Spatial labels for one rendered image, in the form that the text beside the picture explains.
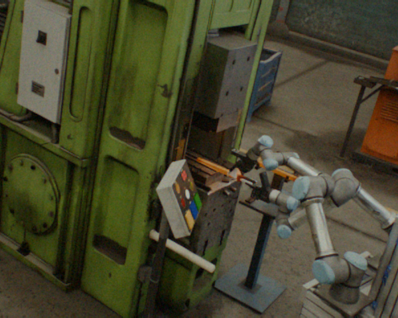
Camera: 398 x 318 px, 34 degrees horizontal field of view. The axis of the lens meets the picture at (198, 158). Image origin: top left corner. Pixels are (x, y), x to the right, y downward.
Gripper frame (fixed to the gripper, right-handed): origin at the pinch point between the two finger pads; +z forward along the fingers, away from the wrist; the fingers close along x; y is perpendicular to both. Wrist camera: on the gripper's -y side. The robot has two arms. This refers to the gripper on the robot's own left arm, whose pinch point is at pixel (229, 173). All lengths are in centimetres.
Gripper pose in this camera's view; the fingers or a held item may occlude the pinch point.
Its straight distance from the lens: 382.5
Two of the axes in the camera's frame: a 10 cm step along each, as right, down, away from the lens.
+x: 5.8, -2.5, 7.7
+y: 6.0, 7.7, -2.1
